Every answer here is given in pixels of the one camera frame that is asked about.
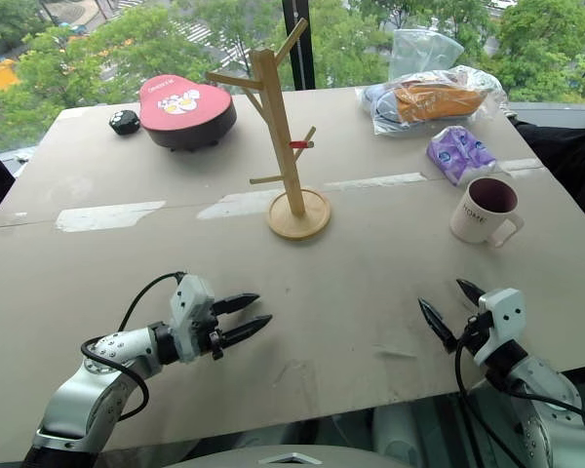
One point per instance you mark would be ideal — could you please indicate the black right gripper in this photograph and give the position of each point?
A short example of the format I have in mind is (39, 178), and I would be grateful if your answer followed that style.
(479, 331)

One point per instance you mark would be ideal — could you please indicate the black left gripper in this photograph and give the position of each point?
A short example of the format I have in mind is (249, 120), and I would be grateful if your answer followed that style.
(215, 336)

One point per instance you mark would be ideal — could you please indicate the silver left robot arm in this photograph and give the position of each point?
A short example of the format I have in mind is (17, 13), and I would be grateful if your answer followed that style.
(85, 395)

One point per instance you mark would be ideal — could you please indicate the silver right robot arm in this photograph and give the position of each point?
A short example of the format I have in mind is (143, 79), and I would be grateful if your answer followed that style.
(546, 414)

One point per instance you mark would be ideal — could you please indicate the wooden mug tree stand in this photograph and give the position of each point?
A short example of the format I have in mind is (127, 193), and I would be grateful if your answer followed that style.
(292, 195)

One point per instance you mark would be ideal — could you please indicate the white mug with dark inside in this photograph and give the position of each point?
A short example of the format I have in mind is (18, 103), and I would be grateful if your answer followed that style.
(478, 219)

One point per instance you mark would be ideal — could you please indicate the grey robot torso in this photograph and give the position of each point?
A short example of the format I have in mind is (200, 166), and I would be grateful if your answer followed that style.
(292, 457)

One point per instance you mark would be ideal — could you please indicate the purple tissue pack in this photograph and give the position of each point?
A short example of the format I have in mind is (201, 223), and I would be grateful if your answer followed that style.
(460, 153)

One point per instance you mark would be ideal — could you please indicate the plastic bag with orange cloth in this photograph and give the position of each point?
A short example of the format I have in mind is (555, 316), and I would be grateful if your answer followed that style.
(434, 100)

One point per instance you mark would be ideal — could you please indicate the red heart-shaped box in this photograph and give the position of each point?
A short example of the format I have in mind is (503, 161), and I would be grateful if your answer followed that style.
(187, 112)

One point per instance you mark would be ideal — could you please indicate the small black white-spotted object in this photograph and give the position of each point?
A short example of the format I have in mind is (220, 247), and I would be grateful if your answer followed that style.
(124, 123)

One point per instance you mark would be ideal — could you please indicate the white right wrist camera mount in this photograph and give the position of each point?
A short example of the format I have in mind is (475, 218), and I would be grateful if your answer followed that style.
(504, 317)

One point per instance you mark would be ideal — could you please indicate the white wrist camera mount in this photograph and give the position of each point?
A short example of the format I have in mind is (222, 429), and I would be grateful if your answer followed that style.
(189, 312)
(504, 317)

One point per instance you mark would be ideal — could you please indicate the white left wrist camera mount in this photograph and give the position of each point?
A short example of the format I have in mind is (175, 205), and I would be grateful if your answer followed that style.
(189, 312)

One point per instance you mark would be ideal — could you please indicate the black window frame post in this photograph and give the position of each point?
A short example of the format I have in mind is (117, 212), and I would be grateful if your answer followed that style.
(297, 44)

